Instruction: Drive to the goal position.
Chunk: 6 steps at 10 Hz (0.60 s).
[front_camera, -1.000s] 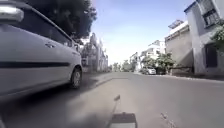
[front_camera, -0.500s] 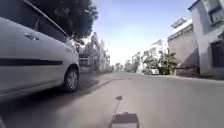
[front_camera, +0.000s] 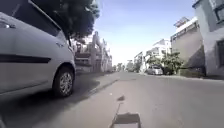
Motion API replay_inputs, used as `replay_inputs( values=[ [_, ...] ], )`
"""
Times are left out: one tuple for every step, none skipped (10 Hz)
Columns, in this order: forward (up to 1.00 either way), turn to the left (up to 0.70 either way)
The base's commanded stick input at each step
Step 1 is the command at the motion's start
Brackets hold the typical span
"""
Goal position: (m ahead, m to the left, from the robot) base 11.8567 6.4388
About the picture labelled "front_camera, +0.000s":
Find white car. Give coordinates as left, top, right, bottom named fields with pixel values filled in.
left=0, top=0, right=77, bottom=99

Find beige building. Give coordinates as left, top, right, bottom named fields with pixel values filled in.
left=170, top=16, right=206, bottom=77

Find grey building with windows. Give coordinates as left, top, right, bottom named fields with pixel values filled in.
left=192, top=0, right=224, bottom=78

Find pale building with balconies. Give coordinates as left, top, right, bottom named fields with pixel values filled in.
left=70, top=31, right=114, bottom=74

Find distant trees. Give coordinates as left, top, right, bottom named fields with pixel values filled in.
left=112, top=59, right=143, bottom=73

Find large dark tree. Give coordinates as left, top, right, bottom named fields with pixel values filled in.
left=32, top=0, right=101, bottom=44

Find silver parked car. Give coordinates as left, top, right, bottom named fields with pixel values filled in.
left=146, top=65, right=164, bottom=76

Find green bushy tree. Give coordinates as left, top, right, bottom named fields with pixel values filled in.
left=145, top=51, right=184, bottom=76

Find white multi-storey building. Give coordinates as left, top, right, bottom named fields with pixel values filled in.
left=133, top=38, right=172, bottom=73

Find grey asphalt road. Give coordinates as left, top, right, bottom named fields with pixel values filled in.
left=0, top=71, right=224, bottom=128

